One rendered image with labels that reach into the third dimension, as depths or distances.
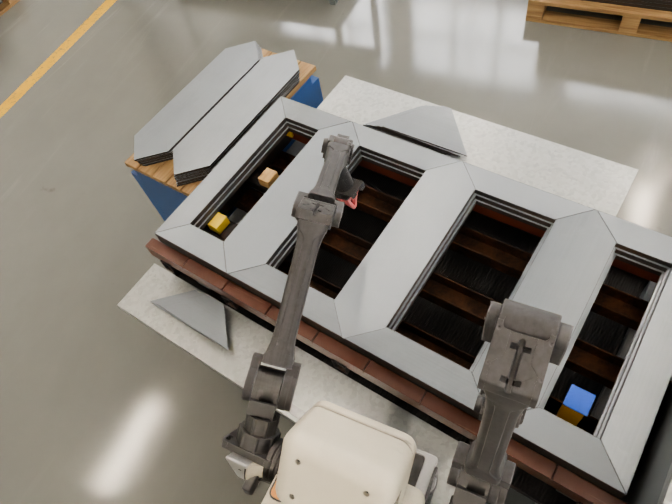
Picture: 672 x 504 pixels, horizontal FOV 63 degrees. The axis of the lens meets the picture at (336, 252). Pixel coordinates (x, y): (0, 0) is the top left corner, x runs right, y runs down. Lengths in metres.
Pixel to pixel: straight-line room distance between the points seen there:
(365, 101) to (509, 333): 1.70
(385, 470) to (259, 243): 1.05
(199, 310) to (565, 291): 1.16
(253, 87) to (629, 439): 1.79
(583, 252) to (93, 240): 2.53
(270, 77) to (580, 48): 2.09
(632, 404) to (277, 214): 1.16
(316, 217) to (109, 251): 2.23
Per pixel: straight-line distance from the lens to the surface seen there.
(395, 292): 1.64
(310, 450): 0.97
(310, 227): 1.13
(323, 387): 1.76
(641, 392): 1.61
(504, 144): 2.16
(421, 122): 2.18
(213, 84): 2.47
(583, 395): 1.55
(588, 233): 1.81
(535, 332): 0.77
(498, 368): 0.76
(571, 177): 2.09
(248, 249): 1.82
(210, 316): 1.91
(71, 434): 2.86
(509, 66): 3.66
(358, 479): 0.95
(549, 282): 1.69
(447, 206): 1.81
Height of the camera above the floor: 2.31
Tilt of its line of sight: 56 degrees down
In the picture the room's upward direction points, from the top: 15 degrees counter-clockwise
